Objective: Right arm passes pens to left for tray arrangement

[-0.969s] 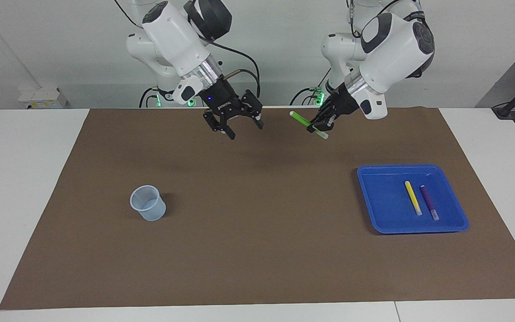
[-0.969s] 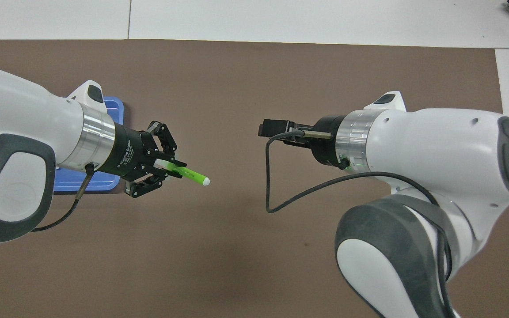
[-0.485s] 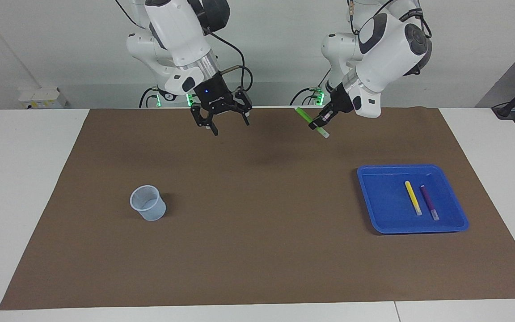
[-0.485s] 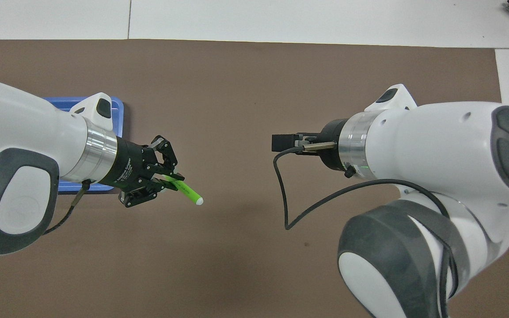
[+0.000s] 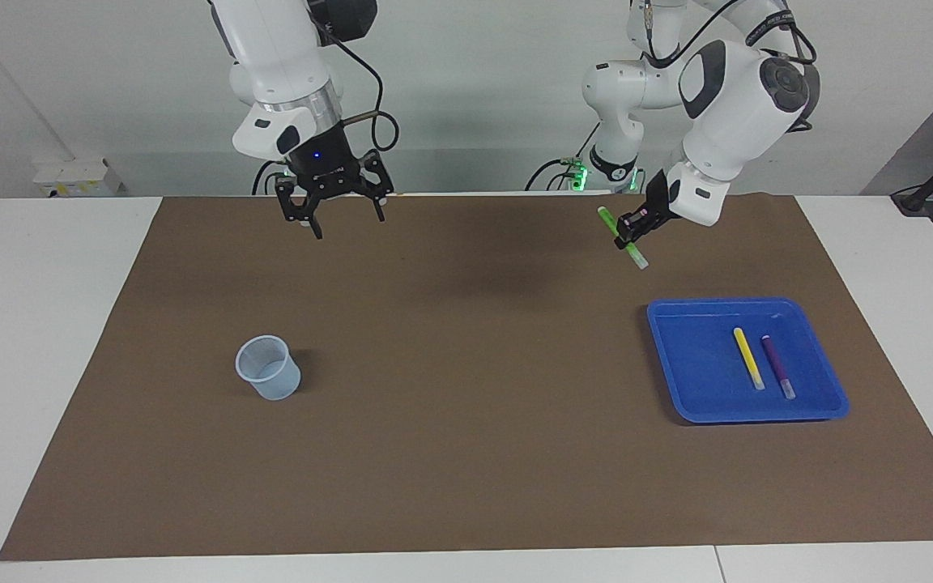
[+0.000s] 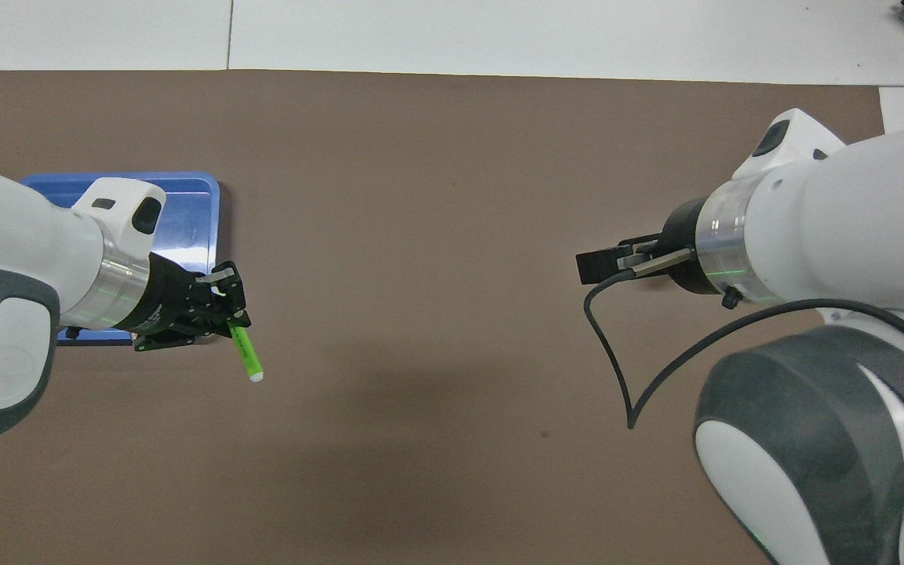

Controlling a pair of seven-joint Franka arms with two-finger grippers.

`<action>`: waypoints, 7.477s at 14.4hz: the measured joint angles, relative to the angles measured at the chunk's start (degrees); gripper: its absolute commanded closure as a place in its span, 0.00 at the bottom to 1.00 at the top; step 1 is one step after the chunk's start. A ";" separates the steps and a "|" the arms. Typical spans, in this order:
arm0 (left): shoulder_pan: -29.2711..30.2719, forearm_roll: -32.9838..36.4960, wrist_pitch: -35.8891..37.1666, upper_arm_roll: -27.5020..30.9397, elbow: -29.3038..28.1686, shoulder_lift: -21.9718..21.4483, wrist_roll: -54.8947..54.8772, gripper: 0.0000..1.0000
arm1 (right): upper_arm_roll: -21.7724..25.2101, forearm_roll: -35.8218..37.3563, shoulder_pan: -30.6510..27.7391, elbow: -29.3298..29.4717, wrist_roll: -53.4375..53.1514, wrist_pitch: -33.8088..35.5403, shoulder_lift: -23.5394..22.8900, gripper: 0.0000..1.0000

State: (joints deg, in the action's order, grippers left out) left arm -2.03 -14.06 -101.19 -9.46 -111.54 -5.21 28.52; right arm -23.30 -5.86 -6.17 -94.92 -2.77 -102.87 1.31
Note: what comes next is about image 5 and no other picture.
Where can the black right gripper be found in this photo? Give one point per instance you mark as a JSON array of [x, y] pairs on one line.
[[325, 166]]

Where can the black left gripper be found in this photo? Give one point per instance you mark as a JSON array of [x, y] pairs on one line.
[[657, 202]]

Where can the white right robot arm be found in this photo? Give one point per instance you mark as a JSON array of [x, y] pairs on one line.
[[280, 73]]

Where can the yellow pen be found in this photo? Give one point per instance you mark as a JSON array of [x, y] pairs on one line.
[[748, 356]]

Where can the purple pen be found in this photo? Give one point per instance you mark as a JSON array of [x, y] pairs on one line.
[[778, 364]]

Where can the brown table mat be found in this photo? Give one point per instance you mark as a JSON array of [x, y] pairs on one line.
[[466, 405]]

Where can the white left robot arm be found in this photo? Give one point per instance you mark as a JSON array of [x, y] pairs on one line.
[[726, 105]]

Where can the green pen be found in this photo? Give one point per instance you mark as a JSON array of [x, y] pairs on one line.
[[636, 255]]

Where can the blue plastic tray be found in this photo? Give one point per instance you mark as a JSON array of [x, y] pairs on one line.
[[701, 380]]

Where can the clear plastic cup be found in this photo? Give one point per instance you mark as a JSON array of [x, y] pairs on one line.
[[276, 389]]

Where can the white box with yellow marks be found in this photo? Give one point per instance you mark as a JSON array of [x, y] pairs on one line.
[[78, 176]]

